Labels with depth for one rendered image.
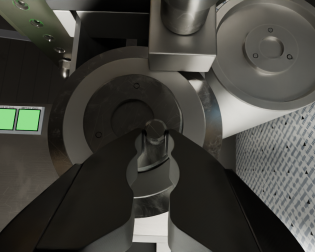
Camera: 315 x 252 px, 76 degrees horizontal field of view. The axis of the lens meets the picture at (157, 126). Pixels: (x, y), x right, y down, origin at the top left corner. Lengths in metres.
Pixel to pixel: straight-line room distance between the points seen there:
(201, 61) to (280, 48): 0.09
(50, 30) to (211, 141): 0.40
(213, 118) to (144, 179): 0.08
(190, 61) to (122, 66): 0.06
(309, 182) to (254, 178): 0.12
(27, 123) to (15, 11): 0.25
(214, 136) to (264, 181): 0.18
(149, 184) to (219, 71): 0.11
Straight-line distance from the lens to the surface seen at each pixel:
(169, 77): 0.17
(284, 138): 0.30
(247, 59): 0.21
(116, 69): 0.18
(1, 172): 0.62
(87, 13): 0.22
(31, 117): 0.59
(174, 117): 0.15
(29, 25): 0.49
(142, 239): 0.53
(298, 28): 0.25
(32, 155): 0.58
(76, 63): 0.21
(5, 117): 0.62
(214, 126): 0.18
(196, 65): 0.17
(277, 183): 0.31
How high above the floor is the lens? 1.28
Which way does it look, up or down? 11 degrees down
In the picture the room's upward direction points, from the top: 178 degrees counter-clockwise
